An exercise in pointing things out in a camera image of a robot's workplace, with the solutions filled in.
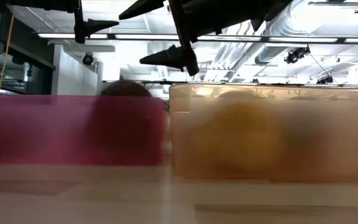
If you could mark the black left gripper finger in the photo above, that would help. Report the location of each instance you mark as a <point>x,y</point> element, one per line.
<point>98,25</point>

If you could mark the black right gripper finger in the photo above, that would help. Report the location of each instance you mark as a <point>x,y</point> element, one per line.
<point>145,7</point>
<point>169,59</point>

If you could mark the dark red apple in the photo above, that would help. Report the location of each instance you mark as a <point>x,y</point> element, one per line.
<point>126,130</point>

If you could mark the yellow bell pepper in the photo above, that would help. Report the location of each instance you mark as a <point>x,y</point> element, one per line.
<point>235,140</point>

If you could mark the ceiling linear light strip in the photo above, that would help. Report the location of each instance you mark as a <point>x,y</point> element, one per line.
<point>228,38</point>

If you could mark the black ceiling spotlight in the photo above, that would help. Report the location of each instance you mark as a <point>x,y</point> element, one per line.
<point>325,80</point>
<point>295,55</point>
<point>88,59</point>

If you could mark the white ceiling pipes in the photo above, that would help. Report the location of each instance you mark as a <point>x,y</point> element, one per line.
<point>228,56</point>

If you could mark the dark glass partition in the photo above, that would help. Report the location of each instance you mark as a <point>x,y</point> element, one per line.
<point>39,81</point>

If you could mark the black ceiling track fixture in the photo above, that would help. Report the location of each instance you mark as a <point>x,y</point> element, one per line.
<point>334,3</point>

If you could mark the pink translucent plastic bin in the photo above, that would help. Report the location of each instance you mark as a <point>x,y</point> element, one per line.
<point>33,130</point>

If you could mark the orange translucent plastic bin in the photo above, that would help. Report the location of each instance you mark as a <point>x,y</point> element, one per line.
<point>346,137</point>

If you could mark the silver air duct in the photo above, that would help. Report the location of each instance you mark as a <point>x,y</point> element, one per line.
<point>303,18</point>

